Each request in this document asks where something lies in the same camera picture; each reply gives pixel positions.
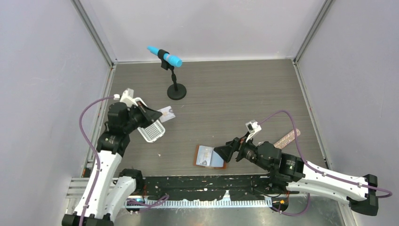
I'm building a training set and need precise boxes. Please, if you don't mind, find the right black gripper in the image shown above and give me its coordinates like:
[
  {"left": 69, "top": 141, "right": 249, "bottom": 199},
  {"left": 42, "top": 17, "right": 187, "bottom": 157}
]
[{"left": 213, "top": 132, "right": 271, "bottom": 172}]

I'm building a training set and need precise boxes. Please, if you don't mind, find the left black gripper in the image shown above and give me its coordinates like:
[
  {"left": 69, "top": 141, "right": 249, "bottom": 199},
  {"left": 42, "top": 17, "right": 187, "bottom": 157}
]
[{"left": 123, "top": 101, "right": 161, "bottom": 133}]

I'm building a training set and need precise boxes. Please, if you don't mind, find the silver striped credit card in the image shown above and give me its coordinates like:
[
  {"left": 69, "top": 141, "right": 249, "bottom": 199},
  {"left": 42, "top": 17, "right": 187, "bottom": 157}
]
[{"left": 158, "top": 106, "right": 176, "bottom": 123}]

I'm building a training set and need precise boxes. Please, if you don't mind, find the brown leather card holder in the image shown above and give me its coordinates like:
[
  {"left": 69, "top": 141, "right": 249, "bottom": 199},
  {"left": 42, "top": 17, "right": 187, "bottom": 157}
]
[{"left": 193, "top": 145, "right": 227, "bottom": 170}]

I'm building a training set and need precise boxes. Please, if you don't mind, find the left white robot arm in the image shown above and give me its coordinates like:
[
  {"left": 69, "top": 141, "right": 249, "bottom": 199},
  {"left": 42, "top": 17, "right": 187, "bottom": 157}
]
[{"left": 61, "top": 101, "right": 162, "bottom": 226}]

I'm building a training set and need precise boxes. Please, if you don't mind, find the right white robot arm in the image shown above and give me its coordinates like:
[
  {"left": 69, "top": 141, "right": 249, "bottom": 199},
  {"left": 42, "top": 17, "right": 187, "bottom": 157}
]
[{"left": 214, "top": 137, "right": 379, "bottom": 216}]

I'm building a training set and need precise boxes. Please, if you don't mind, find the VIP card in holder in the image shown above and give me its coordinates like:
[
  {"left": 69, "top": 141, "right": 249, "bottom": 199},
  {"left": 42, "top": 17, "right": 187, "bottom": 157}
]
[{"left": 196, "top": 145, "right": 213, "bottom": 167}]

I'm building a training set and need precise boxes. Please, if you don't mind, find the white perforated plastic basket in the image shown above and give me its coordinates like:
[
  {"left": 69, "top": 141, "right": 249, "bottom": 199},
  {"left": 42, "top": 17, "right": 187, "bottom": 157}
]
[{"left": 137, "top": 102, "right": 166, "bottom": 143}]

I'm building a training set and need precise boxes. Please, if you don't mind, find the black microphone stand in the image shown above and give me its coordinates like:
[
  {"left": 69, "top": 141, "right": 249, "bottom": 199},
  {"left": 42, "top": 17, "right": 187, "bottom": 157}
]
[{"left": 166, "top": 66, "right": 187, "bottom": 100}]

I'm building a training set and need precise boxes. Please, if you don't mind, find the pink glitter stick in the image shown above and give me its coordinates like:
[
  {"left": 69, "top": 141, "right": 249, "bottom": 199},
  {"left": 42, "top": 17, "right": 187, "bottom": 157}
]
[{"left": 274, "top": 129, "right": 301, "bottom": 149}]

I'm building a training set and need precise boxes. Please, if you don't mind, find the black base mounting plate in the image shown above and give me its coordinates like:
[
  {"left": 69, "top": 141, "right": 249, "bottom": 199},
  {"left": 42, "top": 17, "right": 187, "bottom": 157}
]
[{"left": 132, "top": 174, "right": 287, "bottom": 201}]

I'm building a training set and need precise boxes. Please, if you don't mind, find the blue toy microphone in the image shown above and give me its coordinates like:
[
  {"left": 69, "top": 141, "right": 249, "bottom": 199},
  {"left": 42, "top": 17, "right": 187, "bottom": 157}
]
[{"left": 147, "top": 46, "right": 183, "bottom": 70}]

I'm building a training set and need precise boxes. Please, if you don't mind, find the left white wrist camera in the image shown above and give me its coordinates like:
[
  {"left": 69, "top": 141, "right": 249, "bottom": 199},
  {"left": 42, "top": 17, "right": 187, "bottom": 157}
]
[{"left": 119, "top": 88, "right": 146, "bottom": 107}]

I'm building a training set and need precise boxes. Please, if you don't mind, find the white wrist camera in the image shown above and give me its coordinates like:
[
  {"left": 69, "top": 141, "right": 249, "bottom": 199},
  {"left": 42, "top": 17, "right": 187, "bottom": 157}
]
[
  {"left": 119, "top": 88, "right": 146, "bottom": 107},
  {"left": 245, "top": 120, "right": 262, "bottom": 143}
]

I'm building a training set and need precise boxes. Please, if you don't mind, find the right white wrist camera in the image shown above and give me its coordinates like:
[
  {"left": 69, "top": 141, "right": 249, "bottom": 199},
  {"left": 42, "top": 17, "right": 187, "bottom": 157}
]
[{"left": 245, "top": 120, "right": 262, "bottom": 143}]

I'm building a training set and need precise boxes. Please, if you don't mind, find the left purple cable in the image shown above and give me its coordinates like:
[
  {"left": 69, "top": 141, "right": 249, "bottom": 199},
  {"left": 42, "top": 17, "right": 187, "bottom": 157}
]
[{"left": 76, "top": 96, "right": 170, "bottom": 226}]

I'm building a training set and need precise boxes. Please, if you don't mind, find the purple cable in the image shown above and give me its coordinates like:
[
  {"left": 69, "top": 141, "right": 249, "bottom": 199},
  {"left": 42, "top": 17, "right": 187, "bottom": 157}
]
[
  {"left": 258, "top": 110, "right": 393, "bottom": 217},
  {"left": 76, "top": 96, "right": 170, "bottom": 226}
]

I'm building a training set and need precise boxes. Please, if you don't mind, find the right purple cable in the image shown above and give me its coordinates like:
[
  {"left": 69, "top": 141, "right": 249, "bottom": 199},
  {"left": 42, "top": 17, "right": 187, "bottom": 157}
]
[{"left": 258, "top": 110, "right": 393, "bottom": 217}]

